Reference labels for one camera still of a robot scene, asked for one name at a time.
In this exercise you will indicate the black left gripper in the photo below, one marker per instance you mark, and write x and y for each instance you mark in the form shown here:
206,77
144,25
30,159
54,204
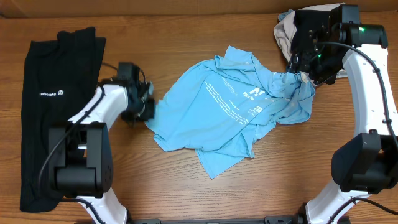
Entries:
148,112

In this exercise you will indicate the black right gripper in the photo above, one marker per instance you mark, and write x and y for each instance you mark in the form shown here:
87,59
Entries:
300,63

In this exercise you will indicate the light blue t-shirt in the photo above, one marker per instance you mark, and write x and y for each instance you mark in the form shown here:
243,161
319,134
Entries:
222,106

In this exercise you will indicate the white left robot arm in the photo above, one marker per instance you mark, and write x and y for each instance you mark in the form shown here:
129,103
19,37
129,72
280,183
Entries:
79,166

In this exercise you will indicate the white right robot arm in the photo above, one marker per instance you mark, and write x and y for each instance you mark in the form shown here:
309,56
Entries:
367,164

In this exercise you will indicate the beige folded garment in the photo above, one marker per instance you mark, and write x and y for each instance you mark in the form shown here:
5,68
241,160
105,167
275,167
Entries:
285,30

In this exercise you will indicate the grey-blue garment under pile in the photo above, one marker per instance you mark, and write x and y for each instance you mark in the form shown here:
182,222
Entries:
284,14

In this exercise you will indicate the black folded garment with logo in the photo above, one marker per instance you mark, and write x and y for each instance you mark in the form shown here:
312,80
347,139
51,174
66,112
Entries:
60,78

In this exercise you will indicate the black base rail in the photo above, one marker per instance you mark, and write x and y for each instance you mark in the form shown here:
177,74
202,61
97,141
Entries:
266,220

